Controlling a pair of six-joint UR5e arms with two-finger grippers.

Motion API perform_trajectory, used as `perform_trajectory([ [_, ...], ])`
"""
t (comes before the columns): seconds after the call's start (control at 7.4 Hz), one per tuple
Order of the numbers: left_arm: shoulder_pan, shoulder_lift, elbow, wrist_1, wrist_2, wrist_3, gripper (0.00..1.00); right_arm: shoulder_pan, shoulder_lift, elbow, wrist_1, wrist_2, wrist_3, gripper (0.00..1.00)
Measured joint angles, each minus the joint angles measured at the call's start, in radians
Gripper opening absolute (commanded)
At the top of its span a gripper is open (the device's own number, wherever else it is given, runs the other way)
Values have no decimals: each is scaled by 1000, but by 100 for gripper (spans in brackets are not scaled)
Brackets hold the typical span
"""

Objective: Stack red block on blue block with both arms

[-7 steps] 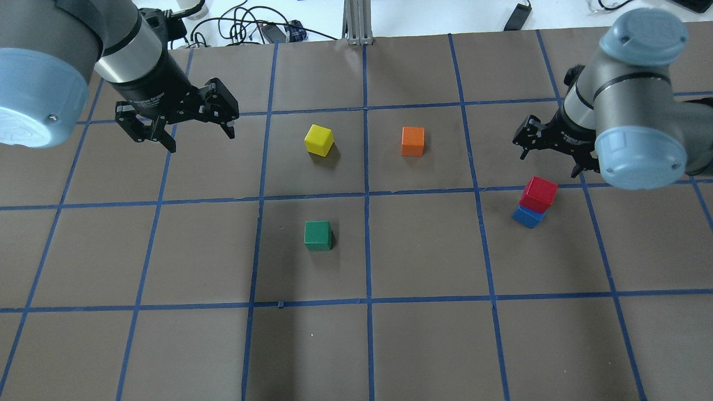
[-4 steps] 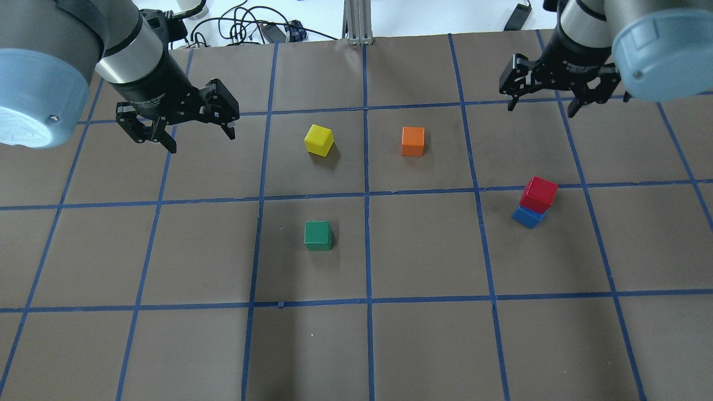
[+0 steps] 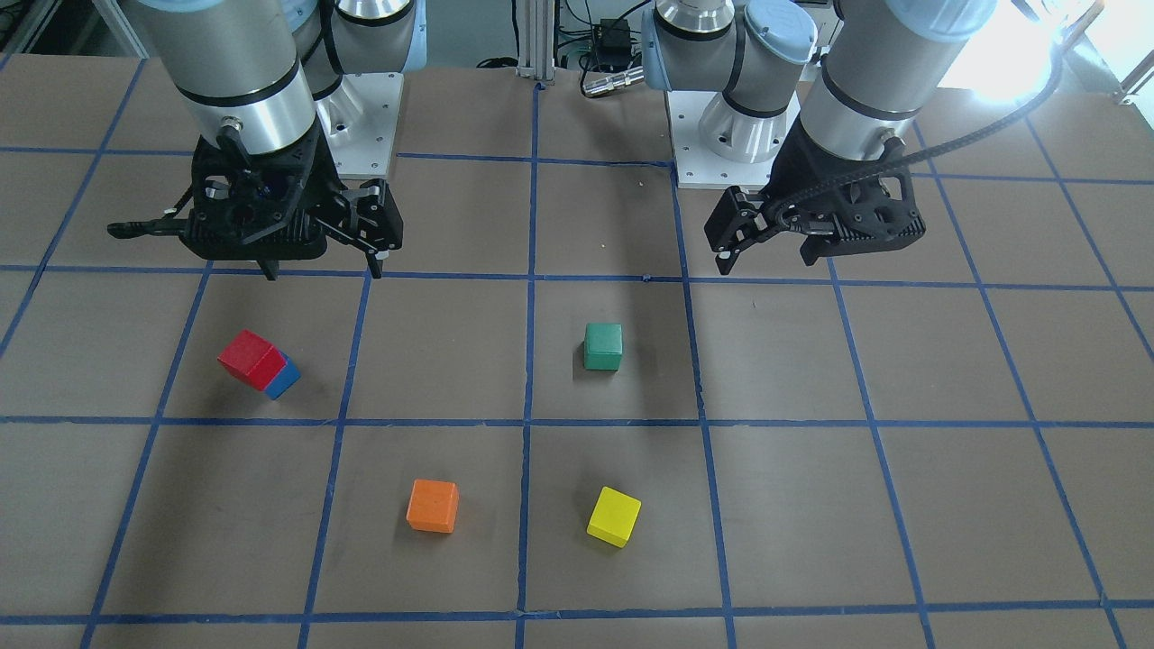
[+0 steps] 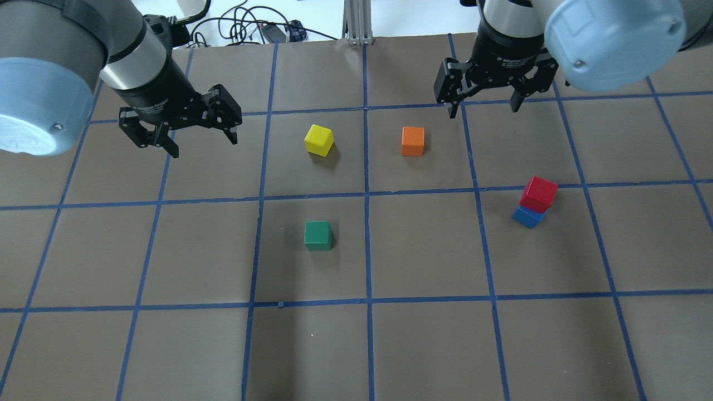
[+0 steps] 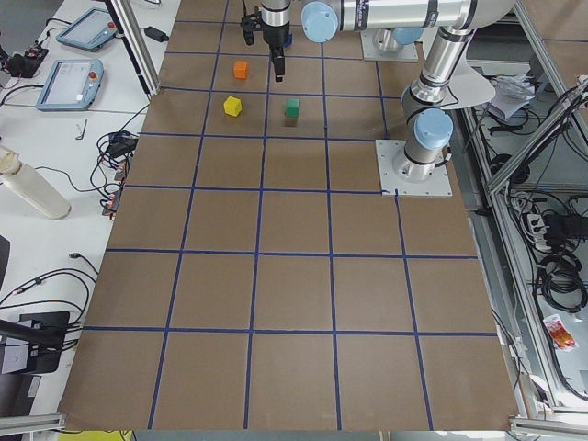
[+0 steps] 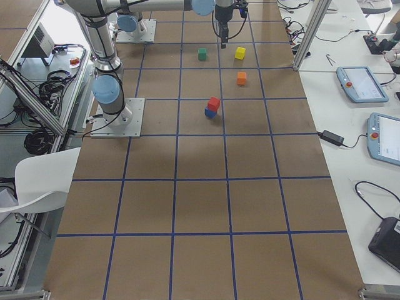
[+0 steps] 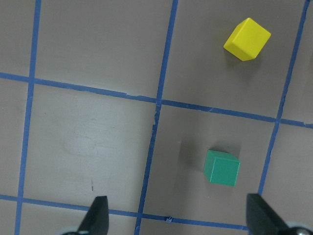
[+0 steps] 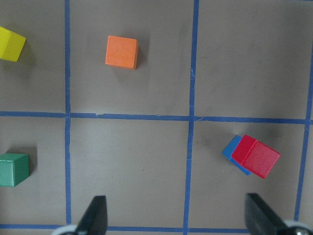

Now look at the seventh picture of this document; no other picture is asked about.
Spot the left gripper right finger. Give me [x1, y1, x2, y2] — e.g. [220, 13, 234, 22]
[246, 193, 290, 235]

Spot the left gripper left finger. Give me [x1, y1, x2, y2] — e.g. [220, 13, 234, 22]
[77, 196, 109, 235]

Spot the green wooden block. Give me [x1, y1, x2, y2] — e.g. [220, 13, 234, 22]
[203, 150, 241, 187]

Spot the yellow wooden block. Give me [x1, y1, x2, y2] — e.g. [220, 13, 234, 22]
[223, 18, 271, 61]

